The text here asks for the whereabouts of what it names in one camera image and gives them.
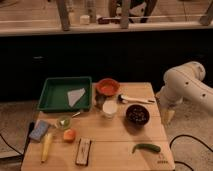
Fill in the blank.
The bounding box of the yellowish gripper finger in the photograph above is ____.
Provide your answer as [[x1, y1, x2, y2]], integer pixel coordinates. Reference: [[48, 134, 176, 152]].
[[162, 109, 175, 125]]

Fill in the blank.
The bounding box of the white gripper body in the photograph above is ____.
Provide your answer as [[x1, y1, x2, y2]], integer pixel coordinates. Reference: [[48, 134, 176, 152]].
[[156, 87, 182, 114]]

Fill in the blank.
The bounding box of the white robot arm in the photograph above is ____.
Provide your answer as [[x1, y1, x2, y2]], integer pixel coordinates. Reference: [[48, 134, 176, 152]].
[[156, 61, 213, 125]]

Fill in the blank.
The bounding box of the white paper cup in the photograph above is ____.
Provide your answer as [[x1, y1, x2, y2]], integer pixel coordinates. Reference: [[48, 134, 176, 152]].
[[102, 100, 118, 119]]

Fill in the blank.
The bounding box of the white folded paper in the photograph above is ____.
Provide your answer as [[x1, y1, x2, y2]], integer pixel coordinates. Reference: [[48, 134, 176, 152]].
[[67, 88, 85, 107]]

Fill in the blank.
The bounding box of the small green cup with spoon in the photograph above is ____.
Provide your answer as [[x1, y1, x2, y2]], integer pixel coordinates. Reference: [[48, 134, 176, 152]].
[[55, 112, 79, 130]]

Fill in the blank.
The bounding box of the white cup on shelf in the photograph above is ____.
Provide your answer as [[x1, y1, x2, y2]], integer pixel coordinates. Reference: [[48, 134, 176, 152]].
[[80, 15, 90, 25]]

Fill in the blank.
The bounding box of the dark bowl with beans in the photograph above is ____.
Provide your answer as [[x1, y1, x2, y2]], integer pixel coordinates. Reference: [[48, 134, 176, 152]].
[[126, 104, 150, 126]]

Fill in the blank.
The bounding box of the orange bowl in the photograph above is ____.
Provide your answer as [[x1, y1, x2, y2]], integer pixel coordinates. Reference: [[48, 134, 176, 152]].
[[96, 78, 120, 96]]

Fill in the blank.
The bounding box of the dark rectangular wooden block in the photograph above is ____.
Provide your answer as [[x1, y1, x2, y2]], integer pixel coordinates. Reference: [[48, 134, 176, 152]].
[[75, 138, 92, 166]]

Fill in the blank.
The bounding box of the orange fruit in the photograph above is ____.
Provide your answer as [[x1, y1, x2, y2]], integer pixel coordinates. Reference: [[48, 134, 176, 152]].
[[63, 129, 76, 143]]

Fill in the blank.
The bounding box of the green plastic tray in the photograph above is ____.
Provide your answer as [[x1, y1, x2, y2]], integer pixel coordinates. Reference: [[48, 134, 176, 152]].
[[38, 77, 92, 113]]

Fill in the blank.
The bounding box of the blue sponge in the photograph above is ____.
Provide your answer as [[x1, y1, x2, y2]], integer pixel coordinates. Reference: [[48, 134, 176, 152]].
[[29, 120, 50, 142]]

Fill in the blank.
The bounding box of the black cable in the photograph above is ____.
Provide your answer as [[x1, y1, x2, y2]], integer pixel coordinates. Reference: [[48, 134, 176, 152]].
[[169, 134, 213, 171]]

